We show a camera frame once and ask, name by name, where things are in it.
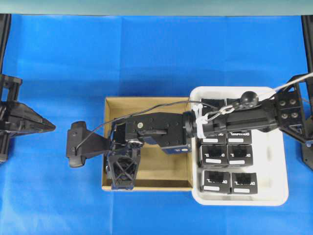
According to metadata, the black camera cable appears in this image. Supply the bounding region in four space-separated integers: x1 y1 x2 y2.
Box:
73 100 221 155

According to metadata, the black metal table frame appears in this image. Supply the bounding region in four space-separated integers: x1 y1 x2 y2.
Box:
0 14 12 74

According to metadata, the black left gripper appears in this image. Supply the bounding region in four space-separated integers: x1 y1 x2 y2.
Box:
4 101 56 135

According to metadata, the white cable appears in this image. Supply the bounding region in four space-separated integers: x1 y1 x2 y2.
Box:
259 72 313 98

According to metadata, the white plastic tray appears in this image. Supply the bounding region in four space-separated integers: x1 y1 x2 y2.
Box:
189 86 290 206

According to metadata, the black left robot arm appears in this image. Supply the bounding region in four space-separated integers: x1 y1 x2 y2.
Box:
0 74 56 164

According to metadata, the blue table cloth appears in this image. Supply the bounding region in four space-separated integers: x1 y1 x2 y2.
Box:
0 15 313 235

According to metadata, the teal backdrop sheet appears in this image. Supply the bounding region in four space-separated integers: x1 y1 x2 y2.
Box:
0 0 313 16

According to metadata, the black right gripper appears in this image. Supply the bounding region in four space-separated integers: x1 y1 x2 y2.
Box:
107 112 192 190

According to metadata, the blue box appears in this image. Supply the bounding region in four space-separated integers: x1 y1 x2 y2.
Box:
143 136 192 155

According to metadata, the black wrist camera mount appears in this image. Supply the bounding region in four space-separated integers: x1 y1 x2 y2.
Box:
66 121 111 168

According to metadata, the black product box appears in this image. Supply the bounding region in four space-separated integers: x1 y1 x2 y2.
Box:
227 145 253 166
200 133 227 145
200 170 231 194
201 98 225 112
199 145 228 168
227 130 252 145
231 173 258 194

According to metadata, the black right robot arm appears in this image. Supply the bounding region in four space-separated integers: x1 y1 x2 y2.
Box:
112 73 313 168

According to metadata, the open cardboard box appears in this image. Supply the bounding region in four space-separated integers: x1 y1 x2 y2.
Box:
104 97 193 191

